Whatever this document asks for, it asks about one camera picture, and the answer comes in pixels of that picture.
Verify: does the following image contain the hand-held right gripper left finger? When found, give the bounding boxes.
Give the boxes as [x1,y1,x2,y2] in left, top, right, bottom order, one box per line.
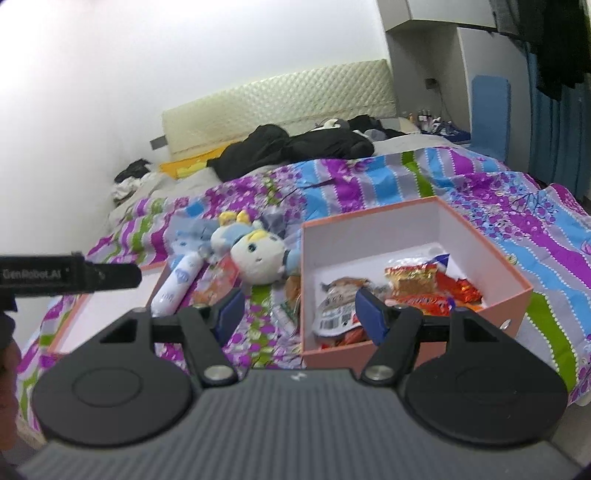
[99,288,245,387]

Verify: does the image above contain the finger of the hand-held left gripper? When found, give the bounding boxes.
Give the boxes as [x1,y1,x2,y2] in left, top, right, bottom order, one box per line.
[84,263,142,291]

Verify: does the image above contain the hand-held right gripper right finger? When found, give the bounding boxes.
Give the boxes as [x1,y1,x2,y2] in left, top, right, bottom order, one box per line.
[355,288,502,386]

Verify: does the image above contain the grey white snack packet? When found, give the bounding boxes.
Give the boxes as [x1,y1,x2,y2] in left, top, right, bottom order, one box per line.
[313,277,384,349]

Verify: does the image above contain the gold and red snack packet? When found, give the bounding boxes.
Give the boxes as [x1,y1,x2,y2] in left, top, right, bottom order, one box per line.
[385,258,444,298]

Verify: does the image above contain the small orange snack packet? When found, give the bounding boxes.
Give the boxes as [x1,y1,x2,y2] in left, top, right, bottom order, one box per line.
[385,295,455,317]

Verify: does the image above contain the pink cardboard box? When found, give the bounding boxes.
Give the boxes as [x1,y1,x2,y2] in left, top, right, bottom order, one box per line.
[300,196,534,370]

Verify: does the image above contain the orange-red snack packet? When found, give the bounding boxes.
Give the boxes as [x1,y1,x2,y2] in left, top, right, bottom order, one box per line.
[438,272,483,305]

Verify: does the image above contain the clear snack packet red label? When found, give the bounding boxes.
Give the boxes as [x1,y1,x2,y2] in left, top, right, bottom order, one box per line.
[191,256,241,305]

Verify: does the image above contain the pink box lid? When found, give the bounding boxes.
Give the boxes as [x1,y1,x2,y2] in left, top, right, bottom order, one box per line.
[46,263,178,356]

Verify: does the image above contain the small clear packet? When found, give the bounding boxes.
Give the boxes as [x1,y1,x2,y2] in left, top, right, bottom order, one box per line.
[272,274,303,337]

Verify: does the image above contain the white plastic bottle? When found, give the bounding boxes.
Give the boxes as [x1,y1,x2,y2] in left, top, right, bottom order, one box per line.
[151,253,204,318]

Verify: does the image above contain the blue and yellow plush doll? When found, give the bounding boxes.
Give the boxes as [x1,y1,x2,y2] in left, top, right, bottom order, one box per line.
[210,210,303,283]

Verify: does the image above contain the pale blue wipes packet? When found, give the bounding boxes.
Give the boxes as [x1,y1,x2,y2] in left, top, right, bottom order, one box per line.
[173,217,220,259]

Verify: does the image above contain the dark and white clothes pile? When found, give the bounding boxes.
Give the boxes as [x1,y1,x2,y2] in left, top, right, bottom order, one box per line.
[113,159,155,201]

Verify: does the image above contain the grey bed sheet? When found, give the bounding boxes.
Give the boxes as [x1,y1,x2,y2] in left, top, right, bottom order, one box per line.
[111,168,222,222]

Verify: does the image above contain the yellow pillow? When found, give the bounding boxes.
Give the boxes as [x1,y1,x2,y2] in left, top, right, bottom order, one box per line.
[159,147,232,181]

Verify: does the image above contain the purple printed blanket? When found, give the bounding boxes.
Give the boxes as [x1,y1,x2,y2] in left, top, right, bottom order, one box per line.
[16,147,591,435]

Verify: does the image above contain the black clothing heap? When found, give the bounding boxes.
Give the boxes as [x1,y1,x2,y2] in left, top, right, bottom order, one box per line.
[207,124,375,182]

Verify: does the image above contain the cream quilted headboard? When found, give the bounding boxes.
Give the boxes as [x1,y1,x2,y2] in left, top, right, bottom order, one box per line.
[161,59,395,155]

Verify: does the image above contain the blue chair back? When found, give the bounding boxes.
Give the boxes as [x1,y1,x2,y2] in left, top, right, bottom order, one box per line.
[470,75,511,160]

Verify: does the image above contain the blue curtain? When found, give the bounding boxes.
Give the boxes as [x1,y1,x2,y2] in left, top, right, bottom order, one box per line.
[526,51,591,199]

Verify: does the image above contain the white cabinet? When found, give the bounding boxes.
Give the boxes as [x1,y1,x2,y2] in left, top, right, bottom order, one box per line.
[376,0,529,134]

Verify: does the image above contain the dark hanging clothes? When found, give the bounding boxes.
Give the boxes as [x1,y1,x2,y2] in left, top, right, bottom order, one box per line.
[489,0,591,100]

